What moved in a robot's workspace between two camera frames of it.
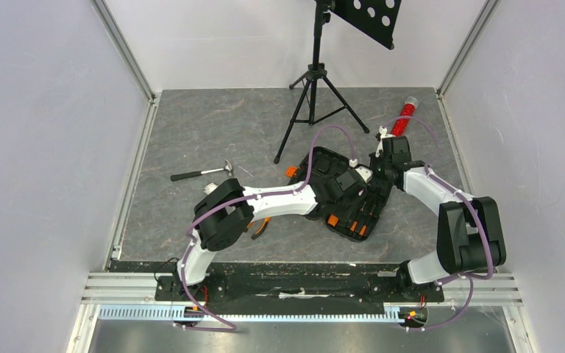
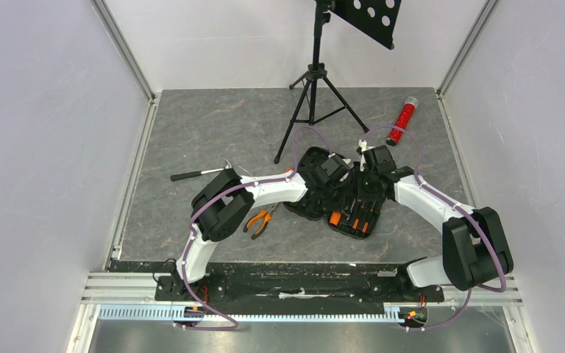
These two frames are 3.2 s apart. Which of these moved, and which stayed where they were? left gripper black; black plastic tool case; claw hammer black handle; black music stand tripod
Moved: left gripper black
Stayed: black plastic tool case; black music stand tripod; claw hammer black handle
